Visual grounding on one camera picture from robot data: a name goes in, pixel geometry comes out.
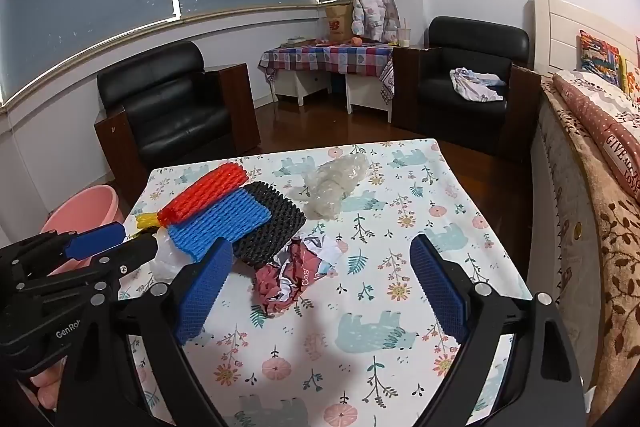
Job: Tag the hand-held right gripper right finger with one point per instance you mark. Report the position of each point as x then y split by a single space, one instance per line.
440 292

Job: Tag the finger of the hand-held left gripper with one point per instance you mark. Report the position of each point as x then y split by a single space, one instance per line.
95 239
132 254

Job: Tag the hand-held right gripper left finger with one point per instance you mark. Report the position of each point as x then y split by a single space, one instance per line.
205 287

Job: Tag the pink plastic bucket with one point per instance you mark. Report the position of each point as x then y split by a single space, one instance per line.
85 207

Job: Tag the white plastic bag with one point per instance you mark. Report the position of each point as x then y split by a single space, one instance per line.
167 257

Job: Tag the yellow plastic bag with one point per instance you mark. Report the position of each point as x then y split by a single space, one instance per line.
146 221

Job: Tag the blue foam net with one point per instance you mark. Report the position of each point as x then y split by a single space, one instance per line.
220 222

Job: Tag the red snack wrapper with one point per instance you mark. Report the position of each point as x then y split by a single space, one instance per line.
295 272

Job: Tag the red foam net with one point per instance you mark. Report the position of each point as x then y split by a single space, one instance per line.
205 192

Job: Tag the black foam net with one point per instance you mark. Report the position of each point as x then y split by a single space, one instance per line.
275 219

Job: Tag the clear plastic bag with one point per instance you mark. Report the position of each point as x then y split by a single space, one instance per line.
330 187

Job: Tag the person's left hand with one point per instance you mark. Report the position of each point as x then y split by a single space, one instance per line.
46 389

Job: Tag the table with floral cloth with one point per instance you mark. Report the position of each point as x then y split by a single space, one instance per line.
350 347

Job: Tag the black leather armchair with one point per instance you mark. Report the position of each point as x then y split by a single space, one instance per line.
170 107
465 117

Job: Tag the bed with brown blanket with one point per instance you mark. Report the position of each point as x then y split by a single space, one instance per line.
615 257

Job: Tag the pale printed cloth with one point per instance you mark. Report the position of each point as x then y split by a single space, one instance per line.
475 87

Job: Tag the white cabinet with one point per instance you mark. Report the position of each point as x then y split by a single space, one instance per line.
367 96
300 84

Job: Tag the long dotted pink pillow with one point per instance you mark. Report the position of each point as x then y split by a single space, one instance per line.
600 122

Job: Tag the cup with straw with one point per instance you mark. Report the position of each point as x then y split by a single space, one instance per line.
404 36

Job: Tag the side table with plaid cloth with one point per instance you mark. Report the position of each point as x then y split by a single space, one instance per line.
330 57

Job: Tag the white dish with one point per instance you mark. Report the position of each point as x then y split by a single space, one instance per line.
296 41

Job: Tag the white bed headboard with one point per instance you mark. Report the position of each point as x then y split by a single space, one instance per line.
555 32

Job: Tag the colourful patterned cushion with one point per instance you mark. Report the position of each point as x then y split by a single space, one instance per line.
597 54

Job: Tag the brown paper bag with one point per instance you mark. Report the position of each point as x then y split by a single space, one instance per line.
339 24

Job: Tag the orange flower cushion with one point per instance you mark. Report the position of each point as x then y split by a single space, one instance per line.
631 77

